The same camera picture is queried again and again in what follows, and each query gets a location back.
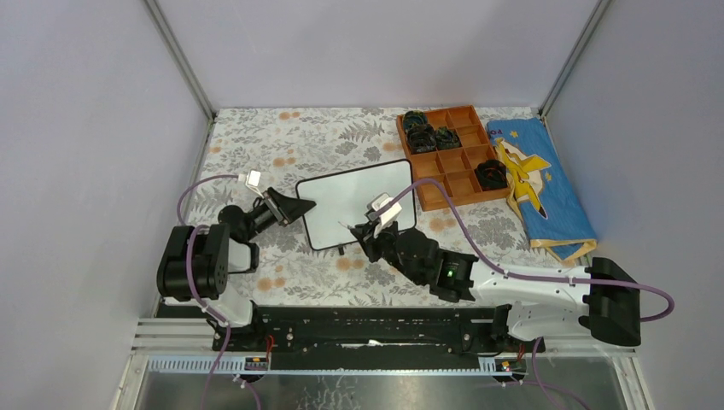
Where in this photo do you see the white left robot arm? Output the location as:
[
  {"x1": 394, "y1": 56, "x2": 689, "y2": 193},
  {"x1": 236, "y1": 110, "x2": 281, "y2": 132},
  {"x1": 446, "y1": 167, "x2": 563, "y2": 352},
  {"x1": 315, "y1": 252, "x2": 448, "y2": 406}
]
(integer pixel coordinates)
[{"x1": 156, "y1": 188, "x2": 316, "y2": 351}]

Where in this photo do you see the black coiled band back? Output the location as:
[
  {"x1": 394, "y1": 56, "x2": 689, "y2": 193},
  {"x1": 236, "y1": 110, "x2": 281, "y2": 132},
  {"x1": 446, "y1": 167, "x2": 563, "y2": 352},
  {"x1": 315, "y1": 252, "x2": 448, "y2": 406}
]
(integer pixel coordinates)
[{"x1": 401, "y1": 110, "x2": 429, "y2": 132}]

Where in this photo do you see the electronics board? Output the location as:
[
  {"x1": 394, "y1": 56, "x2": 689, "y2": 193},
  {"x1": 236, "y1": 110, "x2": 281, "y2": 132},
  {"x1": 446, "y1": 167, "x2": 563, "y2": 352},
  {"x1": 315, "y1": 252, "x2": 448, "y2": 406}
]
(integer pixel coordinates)
[
  {"x1": 243, "y1": 355, "x2": 271, "y2": 372},
  {"x1": 495, "y1": 358, "x2": 527, "y2": 373}
]

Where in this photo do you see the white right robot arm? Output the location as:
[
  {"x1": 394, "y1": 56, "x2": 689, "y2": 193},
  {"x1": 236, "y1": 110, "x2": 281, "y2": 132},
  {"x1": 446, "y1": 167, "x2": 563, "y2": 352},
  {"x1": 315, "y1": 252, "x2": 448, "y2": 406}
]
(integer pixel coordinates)
[{"x1": 350, "y1": 222, "x2": 641, "y2": 352}]

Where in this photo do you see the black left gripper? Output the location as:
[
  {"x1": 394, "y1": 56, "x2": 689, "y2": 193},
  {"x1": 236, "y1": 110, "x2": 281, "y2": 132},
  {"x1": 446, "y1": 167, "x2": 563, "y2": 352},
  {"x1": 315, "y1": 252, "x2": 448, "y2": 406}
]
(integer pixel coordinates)
[{"x1": 244, "y1": 186, "x2": 315, "y2": 242}]

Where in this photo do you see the orange wooden compartment tray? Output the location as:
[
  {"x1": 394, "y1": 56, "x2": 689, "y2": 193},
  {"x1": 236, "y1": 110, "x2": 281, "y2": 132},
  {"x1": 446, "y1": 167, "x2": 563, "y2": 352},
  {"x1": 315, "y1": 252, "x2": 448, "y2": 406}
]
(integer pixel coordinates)
[{"x1": 396, "y1": 105, "x2": 511, "y2": 206}]

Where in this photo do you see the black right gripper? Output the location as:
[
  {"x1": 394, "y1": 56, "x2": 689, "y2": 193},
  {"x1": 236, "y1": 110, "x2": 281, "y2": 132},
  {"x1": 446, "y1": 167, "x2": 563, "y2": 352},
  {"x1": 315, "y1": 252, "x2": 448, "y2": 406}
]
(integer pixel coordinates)
[{"x1": 351, "y1": 218, "x2": 425, "y2": 286}]

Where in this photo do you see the black coiled band middle right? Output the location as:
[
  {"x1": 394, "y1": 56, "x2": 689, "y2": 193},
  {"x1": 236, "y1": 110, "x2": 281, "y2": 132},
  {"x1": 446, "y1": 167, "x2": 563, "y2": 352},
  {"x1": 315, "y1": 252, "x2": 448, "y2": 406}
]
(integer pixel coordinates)
[{"x1": 435, "y1": 126, "x2": 461, "y2": 150}]

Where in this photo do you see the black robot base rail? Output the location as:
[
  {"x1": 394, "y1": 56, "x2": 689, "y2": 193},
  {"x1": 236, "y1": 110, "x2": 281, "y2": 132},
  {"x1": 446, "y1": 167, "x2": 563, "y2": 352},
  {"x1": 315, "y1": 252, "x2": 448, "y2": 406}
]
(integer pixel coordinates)
[{"x1": 155, "y1": 305, "x2": 547, "y2": 372}]

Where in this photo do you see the right aluminium frame post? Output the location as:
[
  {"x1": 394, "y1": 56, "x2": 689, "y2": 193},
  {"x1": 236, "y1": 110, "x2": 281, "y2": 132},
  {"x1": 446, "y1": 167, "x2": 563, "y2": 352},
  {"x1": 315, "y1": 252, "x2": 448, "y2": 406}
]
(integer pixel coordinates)
[{"x1": 538, "y1": 0, "x2": 614, "y2": 118}]

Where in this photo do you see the black coiled band front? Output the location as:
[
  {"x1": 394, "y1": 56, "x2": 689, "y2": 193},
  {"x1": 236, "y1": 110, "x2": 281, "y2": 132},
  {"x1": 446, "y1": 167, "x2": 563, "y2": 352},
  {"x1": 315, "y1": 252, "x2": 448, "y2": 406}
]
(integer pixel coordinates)
[{"x1": 474, "y1": 159, "x2": 508, "y2": 191}]

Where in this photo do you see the floral table cloth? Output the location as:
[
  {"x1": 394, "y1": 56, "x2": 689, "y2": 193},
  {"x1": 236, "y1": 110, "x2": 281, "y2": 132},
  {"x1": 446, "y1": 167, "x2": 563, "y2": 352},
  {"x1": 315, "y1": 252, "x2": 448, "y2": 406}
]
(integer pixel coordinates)
[{"x1": 184, "y1": 108, "x2": 560, "y2": 307}]

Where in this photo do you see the blue cartoon cloth bag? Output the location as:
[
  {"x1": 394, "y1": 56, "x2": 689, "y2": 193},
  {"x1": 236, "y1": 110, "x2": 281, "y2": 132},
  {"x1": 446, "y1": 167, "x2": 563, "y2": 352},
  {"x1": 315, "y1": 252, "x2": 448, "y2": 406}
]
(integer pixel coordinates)
[{"x1": 486, "y1": 118, "x2": 598, "y2": 262}]

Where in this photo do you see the aluminium frame post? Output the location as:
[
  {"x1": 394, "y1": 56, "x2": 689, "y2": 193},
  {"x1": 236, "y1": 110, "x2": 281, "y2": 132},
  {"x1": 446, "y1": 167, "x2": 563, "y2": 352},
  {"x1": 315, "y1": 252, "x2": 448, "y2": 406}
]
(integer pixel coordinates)
[
  {"x1": 538, "y1": 0, "x2": 614, "y2": 118},
  {"x1": 142, "y1": 0, "x2": 216, "y2": 121}
]

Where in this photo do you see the right electronics board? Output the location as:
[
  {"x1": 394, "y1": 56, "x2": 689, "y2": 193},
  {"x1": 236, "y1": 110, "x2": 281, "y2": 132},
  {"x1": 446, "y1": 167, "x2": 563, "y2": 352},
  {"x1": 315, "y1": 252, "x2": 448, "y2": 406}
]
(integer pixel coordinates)
[{"x1": 495, "y1": 358, "x2": 527, "y2": 373}]

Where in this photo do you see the left aluminium frame post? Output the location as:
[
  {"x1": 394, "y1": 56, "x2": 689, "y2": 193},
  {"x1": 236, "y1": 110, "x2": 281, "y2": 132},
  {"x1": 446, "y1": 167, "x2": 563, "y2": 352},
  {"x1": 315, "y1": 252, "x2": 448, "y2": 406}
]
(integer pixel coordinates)
[{"x1": 142, "y1": 0, "x2": 216, "y2": 121}]

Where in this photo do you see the black coiled band middle left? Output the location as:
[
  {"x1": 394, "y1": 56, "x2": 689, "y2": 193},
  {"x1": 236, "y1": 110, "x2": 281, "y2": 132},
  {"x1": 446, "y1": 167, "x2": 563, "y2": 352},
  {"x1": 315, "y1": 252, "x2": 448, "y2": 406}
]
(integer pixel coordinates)
[{"x1": 406, "y1": 124, "x2": 437, "y2": 155}]

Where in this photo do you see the left electronics board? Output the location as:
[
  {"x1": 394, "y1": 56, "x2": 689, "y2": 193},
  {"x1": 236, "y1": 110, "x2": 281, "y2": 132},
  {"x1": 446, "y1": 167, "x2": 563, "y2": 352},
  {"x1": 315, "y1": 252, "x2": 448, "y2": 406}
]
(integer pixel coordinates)
[{"x1": 243, "y1": 355, "x2": 271, "y2": 372}]

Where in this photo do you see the black coiled band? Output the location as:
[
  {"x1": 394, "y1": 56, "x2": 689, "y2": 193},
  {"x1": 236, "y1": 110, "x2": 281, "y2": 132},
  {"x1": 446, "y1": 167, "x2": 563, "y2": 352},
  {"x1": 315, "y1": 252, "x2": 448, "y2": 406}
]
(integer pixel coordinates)
[
  {"x1": 474, "y1": 159, "x2": 508, "y2": 191},
  {"x1": 401, "y1": 110, "x2": 429, "y2": 132},
  {"x1": 435, "y1": 126, "x2": 461, "y2": 150},
  {"x1": 406, "y1": 124, "x2": 437, "y2": 155}
]

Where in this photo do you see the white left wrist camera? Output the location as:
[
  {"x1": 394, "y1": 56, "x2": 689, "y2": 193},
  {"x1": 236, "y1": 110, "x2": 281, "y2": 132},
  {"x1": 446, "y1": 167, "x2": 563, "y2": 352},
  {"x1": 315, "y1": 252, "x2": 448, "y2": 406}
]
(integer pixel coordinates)
[{"x1": 237, "y1": 170, "x2": 264, "y2": 197}]

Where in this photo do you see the black framed whiteboard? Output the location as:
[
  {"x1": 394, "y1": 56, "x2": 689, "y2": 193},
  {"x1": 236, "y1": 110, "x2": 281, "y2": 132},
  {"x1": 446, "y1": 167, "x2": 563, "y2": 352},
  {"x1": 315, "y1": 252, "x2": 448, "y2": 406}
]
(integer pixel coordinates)
[{"x1": 295, "y1": 159, "x2": 413, "y2": 251}]

